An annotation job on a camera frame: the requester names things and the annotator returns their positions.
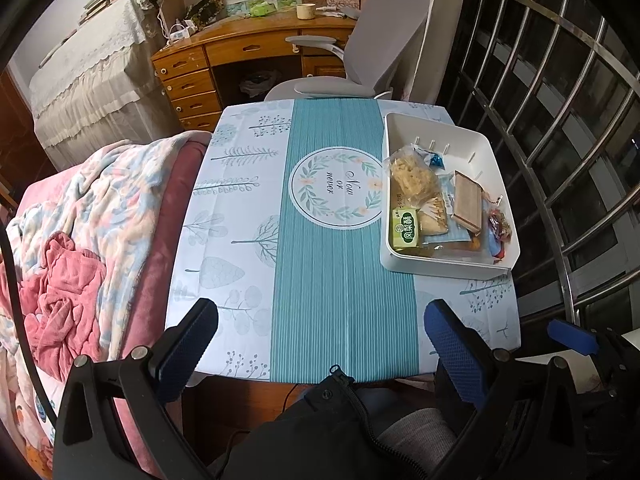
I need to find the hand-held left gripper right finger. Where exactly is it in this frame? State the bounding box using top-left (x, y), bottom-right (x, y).
top-left (422, 298), bottom-right (583, 480)

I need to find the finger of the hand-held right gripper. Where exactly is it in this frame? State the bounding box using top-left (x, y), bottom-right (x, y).
top-left (547, 319), bottom-right (601, 356)

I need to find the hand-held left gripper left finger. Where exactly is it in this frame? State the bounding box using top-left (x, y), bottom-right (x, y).
top-left (52, 297), bottom-right (221, 480)

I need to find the clear beige cake packet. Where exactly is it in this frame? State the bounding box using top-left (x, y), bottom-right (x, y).
top-left (417, 194), bottom-right (452, 237)

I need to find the white plastic bin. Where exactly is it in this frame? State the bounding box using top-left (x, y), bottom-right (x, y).
top-left (380, 111), bottom-right (521, 278)

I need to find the grey knit sweater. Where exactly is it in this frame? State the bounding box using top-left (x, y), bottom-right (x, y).
top-left (375, 406), bottom-right (458, 461)

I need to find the light blue biscuit packet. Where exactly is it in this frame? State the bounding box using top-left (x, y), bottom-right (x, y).
top-left (442, 227), bottom-right (476, 248)

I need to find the red twist-wrapped candy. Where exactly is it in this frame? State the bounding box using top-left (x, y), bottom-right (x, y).
top-left (484, 209), bottom-right (512, 263)

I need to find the pink fleece cloth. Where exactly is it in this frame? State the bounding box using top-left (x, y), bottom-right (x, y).
top-left (20, 232), bottom-right (108, 376)

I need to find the green snack packet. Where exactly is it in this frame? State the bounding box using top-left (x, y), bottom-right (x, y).
top-left (390, 206), bottom-right (422, 252)

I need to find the teal white printed tablecloth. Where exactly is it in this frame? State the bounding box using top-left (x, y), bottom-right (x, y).
top-left (165, 97), bottom-right (523, 386)

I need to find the black zip jacket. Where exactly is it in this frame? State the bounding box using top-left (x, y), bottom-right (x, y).
top-left (207, 364), bottom-right (481, 480)

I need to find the tan wafer packet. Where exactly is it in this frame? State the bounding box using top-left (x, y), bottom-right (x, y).
top-left (451, 170), bottom-right (484, 237)

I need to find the floral fleece blanket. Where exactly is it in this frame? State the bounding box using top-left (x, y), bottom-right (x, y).
top-left (0, 130), bottom-right (216, 480)

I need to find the clear puffed rice cake packet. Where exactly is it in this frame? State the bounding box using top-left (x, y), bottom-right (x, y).
top-left (389, 144), bottom-right (445, 209)

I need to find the metal window grille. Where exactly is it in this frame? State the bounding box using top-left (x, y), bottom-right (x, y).
top-left (440, 0), bottom-right (640, 341)

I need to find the dark plastic bag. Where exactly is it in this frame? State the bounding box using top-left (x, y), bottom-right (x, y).
top-left (240, 72), bottom-right (279, 99)

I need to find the white lace cover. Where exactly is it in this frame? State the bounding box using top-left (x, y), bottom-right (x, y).
top-left (27, 0), bottom-right (181, 166)

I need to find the wooden desk with drawers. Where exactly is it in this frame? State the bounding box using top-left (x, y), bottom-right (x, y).
top-left (150, 0), bottom-right (371, 133)

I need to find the white power strip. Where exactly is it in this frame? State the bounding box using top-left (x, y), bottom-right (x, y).
top-left (167, 20), bottom-right (195, 42)

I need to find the grey office chair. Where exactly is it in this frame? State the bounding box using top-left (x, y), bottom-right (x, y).
top-left (262, 0), bottom-right (436, 103)

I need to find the dark floral pouch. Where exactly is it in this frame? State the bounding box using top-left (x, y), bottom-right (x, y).
top-left (185, 0), bottom-right (224, 26)

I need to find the black cable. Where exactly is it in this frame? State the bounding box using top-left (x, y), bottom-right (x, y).
top-left (0, 225), bottom-right (57, 423)

